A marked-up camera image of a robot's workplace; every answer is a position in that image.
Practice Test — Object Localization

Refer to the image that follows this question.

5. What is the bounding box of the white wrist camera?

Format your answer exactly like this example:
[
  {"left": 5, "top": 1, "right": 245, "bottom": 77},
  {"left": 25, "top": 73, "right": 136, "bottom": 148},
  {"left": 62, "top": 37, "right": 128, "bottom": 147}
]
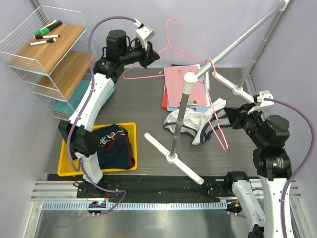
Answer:
[
  {"left": 247, "top": 90, "right": 274, "bottom": 114},
  {"left": 134, "top": 19, "right": 155, "bottom": 50}
]

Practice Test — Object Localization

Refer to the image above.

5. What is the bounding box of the pink hanger of navy top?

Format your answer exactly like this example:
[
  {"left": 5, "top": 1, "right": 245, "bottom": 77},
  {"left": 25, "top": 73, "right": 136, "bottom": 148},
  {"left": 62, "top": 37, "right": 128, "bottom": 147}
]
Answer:
[{"left": 204, "top": 58, "right": 229, "bottom": 151}]

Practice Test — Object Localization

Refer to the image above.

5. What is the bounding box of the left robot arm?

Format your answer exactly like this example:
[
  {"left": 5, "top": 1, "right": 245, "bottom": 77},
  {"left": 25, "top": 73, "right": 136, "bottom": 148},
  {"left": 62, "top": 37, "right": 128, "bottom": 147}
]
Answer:
[{"left": 58, "top": 25, "right": 160, "bottom": 198}]

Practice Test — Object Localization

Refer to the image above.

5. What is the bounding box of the yellow plastic tray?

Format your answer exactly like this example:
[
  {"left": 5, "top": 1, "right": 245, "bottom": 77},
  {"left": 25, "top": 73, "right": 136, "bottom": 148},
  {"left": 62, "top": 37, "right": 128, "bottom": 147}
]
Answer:
[{"left": 57, "top": 122, "right": 138, "bottom": 177}]

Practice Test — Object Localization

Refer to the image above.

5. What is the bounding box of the teal bathroom scale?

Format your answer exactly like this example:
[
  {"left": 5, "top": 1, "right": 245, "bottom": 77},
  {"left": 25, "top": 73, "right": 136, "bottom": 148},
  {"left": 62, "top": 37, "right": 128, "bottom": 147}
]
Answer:
[{"left": 51, "top": 79, "right": 116, "bottom": 116}]

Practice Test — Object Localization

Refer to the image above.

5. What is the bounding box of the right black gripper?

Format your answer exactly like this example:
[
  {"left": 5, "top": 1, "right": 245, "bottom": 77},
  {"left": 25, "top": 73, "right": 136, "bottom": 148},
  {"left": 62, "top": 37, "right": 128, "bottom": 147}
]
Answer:
[{"left": 225, "top": 101, "right": 267, "bottom": 146}]

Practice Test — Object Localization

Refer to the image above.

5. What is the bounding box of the green highlighter marker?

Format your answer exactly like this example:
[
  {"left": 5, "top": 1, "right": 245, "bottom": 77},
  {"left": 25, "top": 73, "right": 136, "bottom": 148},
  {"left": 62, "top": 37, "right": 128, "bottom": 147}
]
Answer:
[{"left": 34, "top": 20, "right": 63, "bottom": 35}]

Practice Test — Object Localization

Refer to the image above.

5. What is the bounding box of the red folder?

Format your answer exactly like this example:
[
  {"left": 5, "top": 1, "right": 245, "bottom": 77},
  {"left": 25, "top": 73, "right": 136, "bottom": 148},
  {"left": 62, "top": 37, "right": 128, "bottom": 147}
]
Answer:
[{"left": 162, "top": 86, "right": 168, "bottom": 109}]

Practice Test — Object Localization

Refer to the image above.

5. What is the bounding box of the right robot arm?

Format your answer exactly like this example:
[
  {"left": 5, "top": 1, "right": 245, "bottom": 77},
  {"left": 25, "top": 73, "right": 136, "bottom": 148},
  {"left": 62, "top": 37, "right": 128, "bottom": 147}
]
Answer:
[{"left": 223, "top": 104, "right": 294, "bottom": 238}]

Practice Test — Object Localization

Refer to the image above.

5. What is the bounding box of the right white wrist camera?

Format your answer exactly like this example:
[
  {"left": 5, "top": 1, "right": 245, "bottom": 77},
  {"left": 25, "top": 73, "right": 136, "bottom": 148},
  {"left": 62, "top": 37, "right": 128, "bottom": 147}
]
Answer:
[{"left": 247, "top": 90, "right": 274, "bottom": 114}]

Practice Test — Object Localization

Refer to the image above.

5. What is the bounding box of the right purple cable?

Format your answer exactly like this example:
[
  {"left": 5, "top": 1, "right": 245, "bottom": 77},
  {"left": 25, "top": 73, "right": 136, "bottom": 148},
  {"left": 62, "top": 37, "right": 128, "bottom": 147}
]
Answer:
[{"left": 237, "top": 98, "right": 316, "bottom": 238}]

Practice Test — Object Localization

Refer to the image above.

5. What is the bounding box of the black white marker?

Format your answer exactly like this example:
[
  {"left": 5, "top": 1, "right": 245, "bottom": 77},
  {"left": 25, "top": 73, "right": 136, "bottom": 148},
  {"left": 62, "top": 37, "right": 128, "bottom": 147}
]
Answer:
[
  {"left": 33, "top": 35, "right": 60, "bottom": 40},
  {"left": 29, "top": 38, "right": 57, "bottom": 46}
]

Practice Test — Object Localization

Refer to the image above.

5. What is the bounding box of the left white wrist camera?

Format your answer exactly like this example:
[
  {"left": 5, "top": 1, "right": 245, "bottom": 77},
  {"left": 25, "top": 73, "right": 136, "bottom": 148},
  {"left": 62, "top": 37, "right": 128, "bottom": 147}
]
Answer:
[{"left": 134, "top": 19, "right": 155, "bottom": 50}]

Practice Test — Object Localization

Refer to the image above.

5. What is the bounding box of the purple cable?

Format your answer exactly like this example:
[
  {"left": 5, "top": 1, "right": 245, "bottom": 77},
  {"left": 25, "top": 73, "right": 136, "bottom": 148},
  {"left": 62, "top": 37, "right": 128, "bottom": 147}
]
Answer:
[
  {"left": 237, "top": 98, "right": 316, "bottom": 238},
  {"left": 66, "top": 16, "right": 139, "bottom": 215}
]

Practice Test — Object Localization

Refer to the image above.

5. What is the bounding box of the black white marker lower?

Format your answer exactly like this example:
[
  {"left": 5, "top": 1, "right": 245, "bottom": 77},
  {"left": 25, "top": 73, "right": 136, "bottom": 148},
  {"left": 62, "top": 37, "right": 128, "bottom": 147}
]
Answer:
[{"left": 29, "top": 38, "right": 57, "bottom": 46}]

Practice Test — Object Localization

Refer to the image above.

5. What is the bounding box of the navy maroon tank top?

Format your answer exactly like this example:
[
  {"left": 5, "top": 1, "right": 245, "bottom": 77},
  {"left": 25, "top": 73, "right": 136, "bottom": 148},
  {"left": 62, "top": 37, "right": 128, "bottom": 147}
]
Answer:
[{"left": 93, "top": 124, "right": 135, "bottom": 170}]

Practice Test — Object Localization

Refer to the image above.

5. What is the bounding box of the white navy tank top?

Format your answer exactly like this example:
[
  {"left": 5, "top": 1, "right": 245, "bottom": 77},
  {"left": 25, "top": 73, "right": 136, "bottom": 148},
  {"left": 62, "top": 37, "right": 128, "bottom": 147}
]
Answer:
[{"left": 162, "top": 98, "right": 233, "bottom": 146}]

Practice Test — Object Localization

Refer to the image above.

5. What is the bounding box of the black white marker upper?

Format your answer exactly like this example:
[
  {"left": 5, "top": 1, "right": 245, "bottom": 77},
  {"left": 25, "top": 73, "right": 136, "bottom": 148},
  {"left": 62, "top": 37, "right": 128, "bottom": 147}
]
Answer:
[{"left": 33, "top": 35, "right": 60, "bottom": 40}]

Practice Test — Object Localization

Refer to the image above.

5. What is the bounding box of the white wire wooden shelf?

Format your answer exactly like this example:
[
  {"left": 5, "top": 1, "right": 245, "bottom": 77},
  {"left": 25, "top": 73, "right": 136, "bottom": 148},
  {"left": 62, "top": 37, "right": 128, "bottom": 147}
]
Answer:
[{"left": 0, "top": 6, "right": 96, "bottom": 119}]

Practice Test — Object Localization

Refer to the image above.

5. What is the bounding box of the white marker behind highlighter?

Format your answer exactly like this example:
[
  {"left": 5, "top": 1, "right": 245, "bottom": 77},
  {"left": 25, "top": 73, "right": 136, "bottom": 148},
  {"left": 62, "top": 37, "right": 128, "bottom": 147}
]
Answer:
[{"left": 43, "top": 20, "right": 57, "bottom": 28}]

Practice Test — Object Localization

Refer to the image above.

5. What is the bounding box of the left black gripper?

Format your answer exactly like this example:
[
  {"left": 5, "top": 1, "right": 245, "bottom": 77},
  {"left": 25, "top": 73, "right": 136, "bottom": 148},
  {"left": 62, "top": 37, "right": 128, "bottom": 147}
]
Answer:
[{"left": 120, "top": 39, "right": 161, "bottom": 69}]

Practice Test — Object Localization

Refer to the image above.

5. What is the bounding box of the pink hanger of white top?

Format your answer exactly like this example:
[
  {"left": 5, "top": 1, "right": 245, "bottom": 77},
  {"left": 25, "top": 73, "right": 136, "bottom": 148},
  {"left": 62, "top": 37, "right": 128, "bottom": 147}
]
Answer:
[{"left": 122, "top": 17, "right": 205, "bottom": 80}]

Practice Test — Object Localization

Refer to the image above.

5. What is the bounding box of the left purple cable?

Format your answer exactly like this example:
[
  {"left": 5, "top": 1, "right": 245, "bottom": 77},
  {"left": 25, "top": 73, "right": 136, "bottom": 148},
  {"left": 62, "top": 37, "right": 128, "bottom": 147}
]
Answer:
[{"left": 66, "top": 16, "right": 139, "bottom": 215}]

